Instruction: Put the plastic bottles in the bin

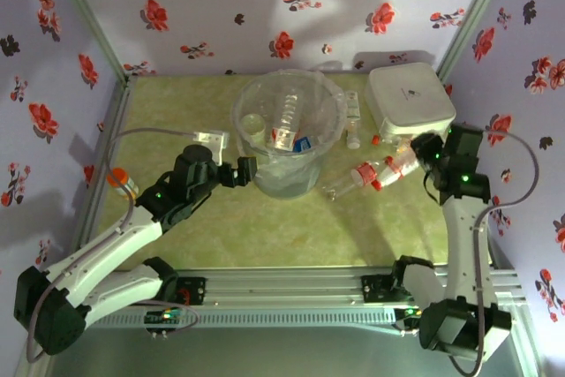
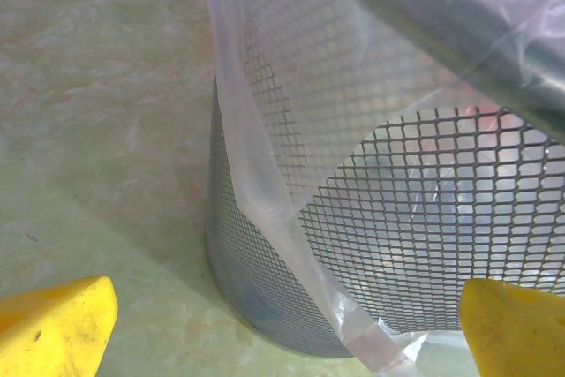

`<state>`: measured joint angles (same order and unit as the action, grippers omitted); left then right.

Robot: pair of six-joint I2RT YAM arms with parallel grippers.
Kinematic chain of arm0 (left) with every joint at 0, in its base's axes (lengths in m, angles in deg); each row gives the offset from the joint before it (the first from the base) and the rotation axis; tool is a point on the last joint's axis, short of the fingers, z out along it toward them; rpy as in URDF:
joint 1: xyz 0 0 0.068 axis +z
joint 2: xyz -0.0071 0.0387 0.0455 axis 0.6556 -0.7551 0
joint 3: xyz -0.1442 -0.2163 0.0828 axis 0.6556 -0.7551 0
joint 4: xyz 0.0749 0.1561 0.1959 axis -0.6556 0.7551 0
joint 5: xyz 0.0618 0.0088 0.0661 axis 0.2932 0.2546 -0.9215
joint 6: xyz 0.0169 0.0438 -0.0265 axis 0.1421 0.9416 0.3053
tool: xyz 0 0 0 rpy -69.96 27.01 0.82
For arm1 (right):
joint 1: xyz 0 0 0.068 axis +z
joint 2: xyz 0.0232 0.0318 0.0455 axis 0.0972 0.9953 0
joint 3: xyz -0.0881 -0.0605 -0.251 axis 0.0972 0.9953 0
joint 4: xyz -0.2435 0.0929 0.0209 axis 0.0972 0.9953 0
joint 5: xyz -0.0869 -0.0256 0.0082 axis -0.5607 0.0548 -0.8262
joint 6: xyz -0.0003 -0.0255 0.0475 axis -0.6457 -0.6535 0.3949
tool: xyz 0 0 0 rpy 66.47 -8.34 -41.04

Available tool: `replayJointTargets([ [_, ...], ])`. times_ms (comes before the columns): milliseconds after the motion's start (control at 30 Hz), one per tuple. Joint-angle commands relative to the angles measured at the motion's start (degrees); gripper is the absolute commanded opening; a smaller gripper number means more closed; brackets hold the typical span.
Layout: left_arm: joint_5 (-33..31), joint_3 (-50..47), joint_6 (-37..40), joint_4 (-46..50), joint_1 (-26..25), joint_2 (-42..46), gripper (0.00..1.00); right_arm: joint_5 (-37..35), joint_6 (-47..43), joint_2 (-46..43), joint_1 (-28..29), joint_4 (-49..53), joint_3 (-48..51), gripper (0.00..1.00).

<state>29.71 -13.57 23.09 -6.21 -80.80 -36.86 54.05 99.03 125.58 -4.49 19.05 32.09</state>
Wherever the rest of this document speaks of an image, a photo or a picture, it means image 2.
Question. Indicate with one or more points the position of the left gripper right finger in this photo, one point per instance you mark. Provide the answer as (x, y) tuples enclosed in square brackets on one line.
[(521, 337)]

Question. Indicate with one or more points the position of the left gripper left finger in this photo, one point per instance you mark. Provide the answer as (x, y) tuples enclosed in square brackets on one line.
[(53, 333)]

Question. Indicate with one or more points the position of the grey metal mesh bin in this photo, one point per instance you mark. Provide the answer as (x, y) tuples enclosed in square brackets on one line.
[(441, 240)]

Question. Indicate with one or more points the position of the clear plastic bin liner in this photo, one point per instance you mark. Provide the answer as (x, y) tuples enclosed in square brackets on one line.
[(247, 130)]

